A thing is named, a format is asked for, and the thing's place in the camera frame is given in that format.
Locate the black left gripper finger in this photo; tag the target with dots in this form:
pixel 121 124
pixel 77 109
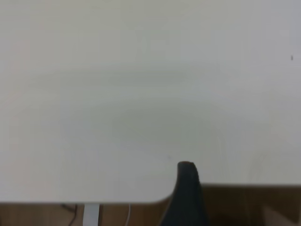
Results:
pixel 188 200

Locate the white table leg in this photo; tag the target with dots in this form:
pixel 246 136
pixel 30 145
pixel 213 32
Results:
pixel 91 215

